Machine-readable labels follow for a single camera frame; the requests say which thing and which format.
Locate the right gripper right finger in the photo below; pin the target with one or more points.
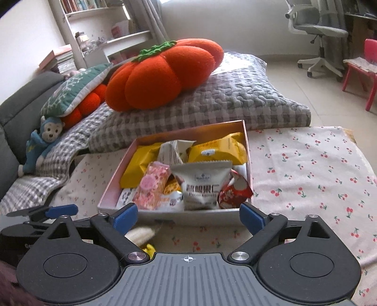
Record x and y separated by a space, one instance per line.
265 231

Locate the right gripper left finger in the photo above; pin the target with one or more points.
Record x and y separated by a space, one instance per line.
112 229

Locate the red white candy packet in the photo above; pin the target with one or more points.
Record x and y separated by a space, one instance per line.
235 192

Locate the pink snack packet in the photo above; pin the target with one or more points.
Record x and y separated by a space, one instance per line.
151 186

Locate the white nut snack packet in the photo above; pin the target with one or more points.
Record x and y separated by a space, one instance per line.
201 182

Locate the gold snack packet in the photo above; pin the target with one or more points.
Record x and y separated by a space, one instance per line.
228 148
134 172

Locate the yellow snack packet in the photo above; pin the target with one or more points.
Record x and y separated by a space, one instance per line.
171 186

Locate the grey checked blanket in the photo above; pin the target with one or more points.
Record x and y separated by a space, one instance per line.
34 190

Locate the cherry print cloth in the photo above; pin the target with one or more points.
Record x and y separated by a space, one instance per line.
295 172

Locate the blue monkey plush toy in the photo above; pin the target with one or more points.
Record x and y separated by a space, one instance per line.
40 144

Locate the dark grey sofa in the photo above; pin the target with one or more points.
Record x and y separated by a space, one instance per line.
19 116

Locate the small orange pumpkin plush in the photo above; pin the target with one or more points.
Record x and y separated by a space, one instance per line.
86 107

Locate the grey checked cushion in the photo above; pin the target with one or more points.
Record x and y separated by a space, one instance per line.
238 89

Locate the green white patterned pillow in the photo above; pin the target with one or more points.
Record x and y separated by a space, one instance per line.
72 92

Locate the large orange pumpkin plush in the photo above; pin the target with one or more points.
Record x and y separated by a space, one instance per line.
158 75

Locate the stack of books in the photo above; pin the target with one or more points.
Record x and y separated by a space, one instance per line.
59 60

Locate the red child chair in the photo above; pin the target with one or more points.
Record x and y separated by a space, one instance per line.
365 65

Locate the white bookshelf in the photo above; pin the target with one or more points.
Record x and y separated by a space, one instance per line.
99 31

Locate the grey office chair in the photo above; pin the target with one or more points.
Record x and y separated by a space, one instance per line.
310 18

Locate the grey curtain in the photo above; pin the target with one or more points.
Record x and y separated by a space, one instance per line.
147 16

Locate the wooden desk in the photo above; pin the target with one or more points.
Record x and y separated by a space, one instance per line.
360 18

